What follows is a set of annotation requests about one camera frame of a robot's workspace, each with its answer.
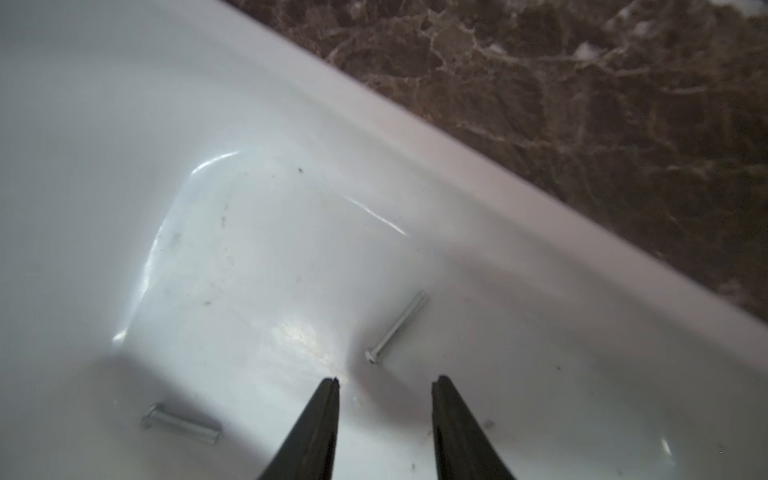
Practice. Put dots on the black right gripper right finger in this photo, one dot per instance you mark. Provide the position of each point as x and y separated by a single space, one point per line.
462 450

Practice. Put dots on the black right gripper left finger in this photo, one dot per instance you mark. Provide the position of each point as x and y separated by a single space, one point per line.
308 451

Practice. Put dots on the silver screw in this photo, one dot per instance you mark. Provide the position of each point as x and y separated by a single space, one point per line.
374 354

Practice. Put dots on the white plastic storage tray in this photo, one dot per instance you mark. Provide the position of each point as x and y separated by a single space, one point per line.
198 213

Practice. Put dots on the silver screw lying apart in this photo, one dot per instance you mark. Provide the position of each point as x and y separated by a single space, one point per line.
156 416

